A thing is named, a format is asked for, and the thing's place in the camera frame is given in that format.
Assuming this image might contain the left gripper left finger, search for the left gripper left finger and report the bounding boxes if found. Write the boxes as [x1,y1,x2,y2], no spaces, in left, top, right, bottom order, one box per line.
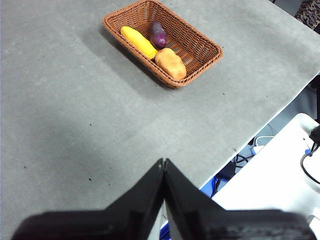
[11,157,166,240]

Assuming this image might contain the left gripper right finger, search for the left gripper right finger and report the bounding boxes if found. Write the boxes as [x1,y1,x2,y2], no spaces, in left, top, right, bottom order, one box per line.
[163,157,317,240]

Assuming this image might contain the brown potato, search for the brown potato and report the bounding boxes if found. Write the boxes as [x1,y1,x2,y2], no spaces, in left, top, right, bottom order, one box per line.
[154,47,188,80]

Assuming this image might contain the yellow corn cob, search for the yellow corn cob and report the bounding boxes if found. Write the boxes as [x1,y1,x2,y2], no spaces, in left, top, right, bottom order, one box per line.
[120,26,158,60]

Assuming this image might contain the brown wicker basket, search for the brown wicker basket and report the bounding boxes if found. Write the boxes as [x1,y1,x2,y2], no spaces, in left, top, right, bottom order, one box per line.
[101,0,224,90]

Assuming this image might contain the purple eggplant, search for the purple eggplant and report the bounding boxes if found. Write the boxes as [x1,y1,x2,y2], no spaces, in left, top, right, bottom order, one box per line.
[149,19,168,50]

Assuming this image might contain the dark patterned fabric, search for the dark patterned fabric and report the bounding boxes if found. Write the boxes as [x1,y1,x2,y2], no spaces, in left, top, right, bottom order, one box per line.
[294,0,320,29]

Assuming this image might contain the black floor cable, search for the black floor cable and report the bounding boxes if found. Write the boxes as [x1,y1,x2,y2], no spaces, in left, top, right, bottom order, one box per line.
[233,153,255,168]

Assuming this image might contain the black cable on platform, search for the black cable on platform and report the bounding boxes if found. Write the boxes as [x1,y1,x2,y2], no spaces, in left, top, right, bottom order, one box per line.
[300,124,320,186]

